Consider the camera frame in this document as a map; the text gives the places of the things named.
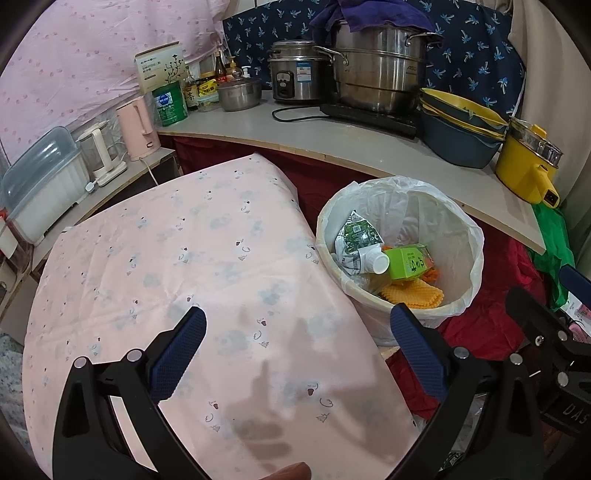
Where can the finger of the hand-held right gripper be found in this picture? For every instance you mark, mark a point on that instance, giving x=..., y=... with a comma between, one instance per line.
x=531, y=314
x=577, y=284

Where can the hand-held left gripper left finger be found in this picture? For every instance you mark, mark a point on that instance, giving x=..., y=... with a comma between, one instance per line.
x=180, y=350

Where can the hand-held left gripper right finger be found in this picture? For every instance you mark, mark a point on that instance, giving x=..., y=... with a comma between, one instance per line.
x=415, y=346

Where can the orange foam fruit net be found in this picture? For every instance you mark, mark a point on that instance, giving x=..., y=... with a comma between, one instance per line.
x=411, y=293

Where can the orange snack wrapper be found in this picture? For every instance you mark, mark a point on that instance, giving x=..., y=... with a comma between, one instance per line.
x=431, y=273

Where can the green tea carton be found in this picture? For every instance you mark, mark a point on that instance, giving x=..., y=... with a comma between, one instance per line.
x=408, y=263

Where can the white capped plastic bottle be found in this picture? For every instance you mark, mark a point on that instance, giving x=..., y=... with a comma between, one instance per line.
x=379, y=263

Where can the green patterned white pouch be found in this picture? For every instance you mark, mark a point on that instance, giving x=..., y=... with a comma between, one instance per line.
x=355, y=240

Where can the white lined trash bin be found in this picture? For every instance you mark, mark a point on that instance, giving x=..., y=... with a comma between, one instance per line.
x=443, y=221

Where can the person's left hand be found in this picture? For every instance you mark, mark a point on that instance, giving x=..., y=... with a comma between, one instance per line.
x=291, y=471

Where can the green plastic bag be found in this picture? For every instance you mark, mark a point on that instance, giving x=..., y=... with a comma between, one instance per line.
x=551, y=249

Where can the red cloth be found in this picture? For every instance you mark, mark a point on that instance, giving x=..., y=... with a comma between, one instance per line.
x=485, y=323

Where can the yellow electric pot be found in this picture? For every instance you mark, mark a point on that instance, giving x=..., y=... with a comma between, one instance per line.
x=521, y=170

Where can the wooden side cabinet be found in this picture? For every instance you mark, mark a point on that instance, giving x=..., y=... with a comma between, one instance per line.
x=120, y=194

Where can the blue basin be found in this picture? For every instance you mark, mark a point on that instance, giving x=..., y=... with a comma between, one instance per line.
x=452, y=147

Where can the white kettle plug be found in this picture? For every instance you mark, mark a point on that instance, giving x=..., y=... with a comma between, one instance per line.
x=91, y=186

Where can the dark red counter curtain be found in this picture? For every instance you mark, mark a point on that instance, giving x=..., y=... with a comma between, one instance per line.
x=258, y=159

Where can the white dish box clear lid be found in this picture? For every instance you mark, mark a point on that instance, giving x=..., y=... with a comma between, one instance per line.
x=41, y=194

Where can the yellow basin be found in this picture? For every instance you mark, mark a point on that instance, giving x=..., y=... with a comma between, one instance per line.
x=461, y=108

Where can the white glass kettle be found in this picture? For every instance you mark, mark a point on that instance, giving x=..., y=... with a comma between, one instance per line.
x=101, y=152

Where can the beige curtain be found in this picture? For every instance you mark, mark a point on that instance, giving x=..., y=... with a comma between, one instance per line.
x=549, y=69

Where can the pink electric kettle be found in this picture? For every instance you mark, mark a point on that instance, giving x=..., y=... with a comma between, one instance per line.
x=136, y=131

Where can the black induction cooker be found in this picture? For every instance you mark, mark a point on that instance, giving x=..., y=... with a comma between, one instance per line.
x=378, y=122

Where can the green tin can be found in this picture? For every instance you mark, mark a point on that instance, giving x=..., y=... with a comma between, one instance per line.
x=170, y=108

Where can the blue floral cloth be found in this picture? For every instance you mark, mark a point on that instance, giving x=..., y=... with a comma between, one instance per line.
x=475, y=60

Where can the clear plastic food container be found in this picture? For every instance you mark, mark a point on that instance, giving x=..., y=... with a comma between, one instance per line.
x=208, y=101

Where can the dark sauce bottle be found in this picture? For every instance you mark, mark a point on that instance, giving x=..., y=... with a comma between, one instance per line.
x=191, y=94

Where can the small steel lidded pot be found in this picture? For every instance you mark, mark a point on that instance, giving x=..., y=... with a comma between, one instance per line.
x=239, y=94

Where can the yellow lidded jar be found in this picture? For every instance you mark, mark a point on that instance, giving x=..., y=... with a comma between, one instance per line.
x=207, y=82

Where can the large steel steamer pot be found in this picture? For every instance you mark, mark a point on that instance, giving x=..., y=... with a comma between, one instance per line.
x=378, y=74

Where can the white pump bottle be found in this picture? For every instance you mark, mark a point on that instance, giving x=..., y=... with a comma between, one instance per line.
x=246, y=73

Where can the beige cardboard box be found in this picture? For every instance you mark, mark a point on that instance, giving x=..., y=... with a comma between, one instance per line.
x=159, y=64

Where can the amber sauce bottle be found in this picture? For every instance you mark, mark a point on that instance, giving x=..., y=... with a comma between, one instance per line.
x=232, y=68

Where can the steel rice cooker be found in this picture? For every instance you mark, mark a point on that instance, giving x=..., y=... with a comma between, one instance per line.
x=295, y=76

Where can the pink dotted curtain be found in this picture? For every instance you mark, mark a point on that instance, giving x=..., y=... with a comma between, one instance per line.
x=83, y=55

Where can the purple towel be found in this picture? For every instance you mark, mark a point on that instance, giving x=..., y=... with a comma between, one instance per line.
x=369, y=14

